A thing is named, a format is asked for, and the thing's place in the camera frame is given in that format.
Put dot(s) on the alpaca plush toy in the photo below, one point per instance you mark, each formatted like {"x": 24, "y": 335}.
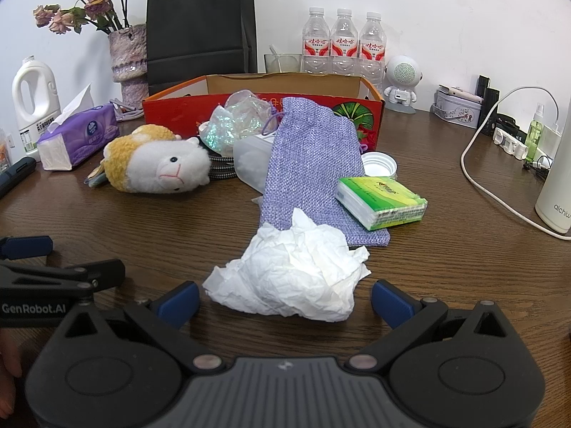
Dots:
{"x": 156, "y": 165}

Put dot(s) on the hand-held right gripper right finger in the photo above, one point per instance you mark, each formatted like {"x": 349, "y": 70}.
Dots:
{"x": 392, "y": 303}

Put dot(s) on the purple burlap pouch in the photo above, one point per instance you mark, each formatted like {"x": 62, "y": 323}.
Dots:
{"x": 308, "y": 165}

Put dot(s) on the grey tin box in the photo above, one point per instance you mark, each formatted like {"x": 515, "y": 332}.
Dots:
{"x": 455, "y": 111}

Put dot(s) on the fuzzy purple vase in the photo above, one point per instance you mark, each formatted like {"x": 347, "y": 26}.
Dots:
{"x": 129, "y": 53}

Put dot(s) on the white tissue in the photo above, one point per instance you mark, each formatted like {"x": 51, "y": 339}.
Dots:
{"x": 290, "y": 276}

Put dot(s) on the green spray bottle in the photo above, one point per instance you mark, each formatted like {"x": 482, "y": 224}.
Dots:
{"x": 534, "y": 138}

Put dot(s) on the white charger block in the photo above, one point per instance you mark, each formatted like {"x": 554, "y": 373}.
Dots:
{"x": 551, "y": 142}

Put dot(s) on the white robot speaker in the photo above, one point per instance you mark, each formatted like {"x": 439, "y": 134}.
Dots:
{"x": 403, "y": 73}

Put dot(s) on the person's left hand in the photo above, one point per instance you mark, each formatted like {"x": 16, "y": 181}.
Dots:
{"x": 6, "y": 361}

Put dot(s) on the white handheld device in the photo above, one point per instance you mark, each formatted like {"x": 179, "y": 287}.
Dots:
{"x": 459, "y": 92}

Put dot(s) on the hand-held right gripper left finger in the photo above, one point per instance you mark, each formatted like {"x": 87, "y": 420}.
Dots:
{"x": 180, "y": 303}

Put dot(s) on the white power strip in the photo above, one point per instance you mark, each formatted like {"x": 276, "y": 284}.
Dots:
{"x": 508, "y": 142}

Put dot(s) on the translucent plastic jar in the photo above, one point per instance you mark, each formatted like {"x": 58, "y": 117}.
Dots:
{"x": 252, "y": 160}

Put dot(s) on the red green festive decoration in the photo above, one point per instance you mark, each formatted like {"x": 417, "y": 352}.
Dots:
{"x": 357, "y": 116}

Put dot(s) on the white thermos bottle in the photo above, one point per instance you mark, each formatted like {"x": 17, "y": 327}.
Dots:
{"x": 557, "y": 196}

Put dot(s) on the clear plastic spoon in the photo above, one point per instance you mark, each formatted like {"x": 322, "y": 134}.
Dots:
{"x": 276, "y": 55}

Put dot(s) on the glass cup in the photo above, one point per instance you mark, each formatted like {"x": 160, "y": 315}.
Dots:
{"x": 292, "y": 63}

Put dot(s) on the red cardboard box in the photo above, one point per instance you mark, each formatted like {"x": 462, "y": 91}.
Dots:
{"x": 178, "y": 109}

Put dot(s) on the orange packet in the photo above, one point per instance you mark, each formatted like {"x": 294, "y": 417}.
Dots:
{"x": 4, "y": 147}

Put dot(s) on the purple tissue pack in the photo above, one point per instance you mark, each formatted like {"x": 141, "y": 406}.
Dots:
{"x": 84, "y": 138}

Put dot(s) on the white jar lid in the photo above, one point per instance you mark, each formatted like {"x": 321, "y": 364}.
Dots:
{"x": 377, "y": 165}

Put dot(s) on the water bottle red label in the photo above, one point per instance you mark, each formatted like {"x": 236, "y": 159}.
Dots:
{"x": 316, "y": 44}
{"x": 372, "y": 49}
{"x": 344, "y": 44}

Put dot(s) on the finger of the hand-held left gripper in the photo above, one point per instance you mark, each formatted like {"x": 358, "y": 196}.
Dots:
{"x": 26, "y": 247}
{"x": 89, "y": 272}

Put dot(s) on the small black box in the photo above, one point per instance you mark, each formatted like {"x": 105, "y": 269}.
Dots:
{"x": 490, "y": 107}
{"x": 484, "y": 84}

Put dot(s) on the white detergent bottle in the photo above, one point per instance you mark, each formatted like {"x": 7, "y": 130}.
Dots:
{"x": 44, "y": 98}

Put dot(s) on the green tissue packet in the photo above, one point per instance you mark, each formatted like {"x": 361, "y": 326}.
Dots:
{"x": 379, "y": 200}

